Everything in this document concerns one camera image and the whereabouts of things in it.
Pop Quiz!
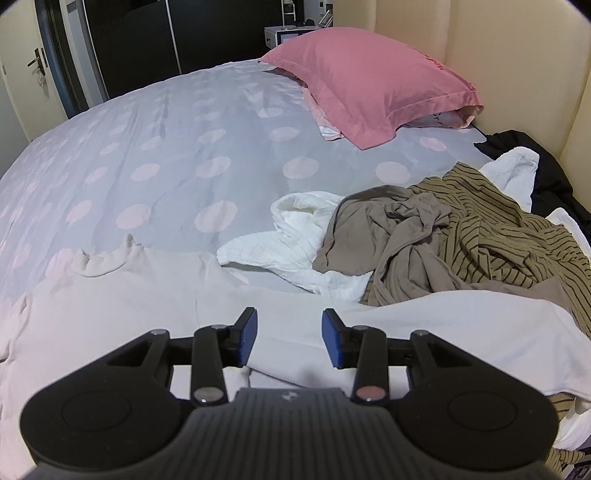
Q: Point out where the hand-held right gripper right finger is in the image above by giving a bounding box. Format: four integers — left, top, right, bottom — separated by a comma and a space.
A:
322, 308, 467, 407

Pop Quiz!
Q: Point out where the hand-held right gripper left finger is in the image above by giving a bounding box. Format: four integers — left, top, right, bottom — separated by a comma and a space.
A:
107, 307, 258, 407

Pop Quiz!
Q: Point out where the pale pink long-sleeve shirt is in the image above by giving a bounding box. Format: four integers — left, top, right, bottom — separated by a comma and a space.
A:
0, 234, 591, 480

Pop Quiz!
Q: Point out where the taupe brown garment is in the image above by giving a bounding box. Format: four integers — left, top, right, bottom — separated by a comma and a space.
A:
312, 184, 573, 324

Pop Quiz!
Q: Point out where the olive striped garment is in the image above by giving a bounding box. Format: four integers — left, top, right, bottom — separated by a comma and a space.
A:
413, 161, 591, 475

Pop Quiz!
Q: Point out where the polka dot bed sheet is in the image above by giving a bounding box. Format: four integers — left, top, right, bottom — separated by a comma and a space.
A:
0, 58, 502, 398

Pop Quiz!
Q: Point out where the pink pillow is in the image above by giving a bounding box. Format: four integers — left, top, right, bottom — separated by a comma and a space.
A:
259, 27, 485, 151

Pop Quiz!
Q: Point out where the black garment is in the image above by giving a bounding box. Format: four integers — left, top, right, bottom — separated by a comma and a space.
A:
475, 130, 583, 219

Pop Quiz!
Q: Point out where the white bedside table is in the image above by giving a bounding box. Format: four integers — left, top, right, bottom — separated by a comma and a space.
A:
264, 25, 319, 49

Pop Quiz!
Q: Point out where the black wardrobe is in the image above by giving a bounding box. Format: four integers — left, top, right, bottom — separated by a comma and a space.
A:
48, 0, 334, 117

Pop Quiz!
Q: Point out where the beige padded headboard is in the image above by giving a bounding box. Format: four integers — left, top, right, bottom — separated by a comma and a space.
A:
333, 0, 591, 227

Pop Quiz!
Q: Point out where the cream door with handle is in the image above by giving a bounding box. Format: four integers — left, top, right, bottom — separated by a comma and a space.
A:
0, 0, 71, 141

